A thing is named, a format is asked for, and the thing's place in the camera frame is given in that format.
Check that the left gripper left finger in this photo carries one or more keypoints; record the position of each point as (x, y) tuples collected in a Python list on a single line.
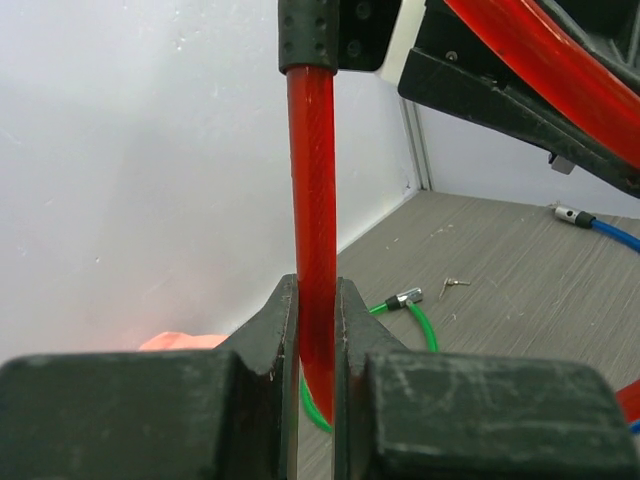
[(230, 412)]

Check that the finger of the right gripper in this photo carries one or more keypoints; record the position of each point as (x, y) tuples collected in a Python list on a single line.
[(608, 30)]

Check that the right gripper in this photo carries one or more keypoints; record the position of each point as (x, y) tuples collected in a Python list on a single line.
[(378, 36)]

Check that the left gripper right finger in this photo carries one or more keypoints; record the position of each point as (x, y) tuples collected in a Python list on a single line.
[(406, 414)]

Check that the green cable lock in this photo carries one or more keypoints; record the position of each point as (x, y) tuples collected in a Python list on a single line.
[(407, 300)]

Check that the small metal keys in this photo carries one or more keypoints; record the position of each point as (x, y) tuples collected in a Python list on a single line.
[(451, 282)]

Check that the red cable lock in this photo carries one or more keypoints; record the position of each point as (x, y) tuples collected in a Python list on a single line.
[(510, 43)]

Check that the pink cloth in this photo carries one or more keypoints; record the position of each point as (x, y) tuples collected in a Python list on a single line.
[(182, 341)]

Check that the blue cable lock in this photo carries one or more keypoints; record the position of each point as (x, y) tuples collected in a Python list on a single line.
[(628, 396)]

